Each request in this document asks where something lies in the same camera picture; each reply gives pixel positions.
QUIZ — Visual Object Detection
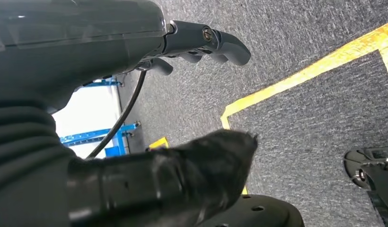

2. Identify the blue metal shelf rack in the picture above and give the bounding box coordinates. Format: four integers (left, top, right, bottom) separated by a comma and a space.
57, 78, 142, 158

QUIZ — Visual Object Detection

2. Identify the yellow floor tape square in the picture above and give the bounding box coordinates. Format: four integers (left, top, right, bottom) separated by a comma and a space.
148, 137, 169, 150
220, 19, 388, 195

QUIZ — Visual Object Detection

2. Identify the black cable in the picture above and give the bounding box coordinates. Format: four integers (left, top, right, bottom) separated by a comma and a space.
85, 70, 148, 159

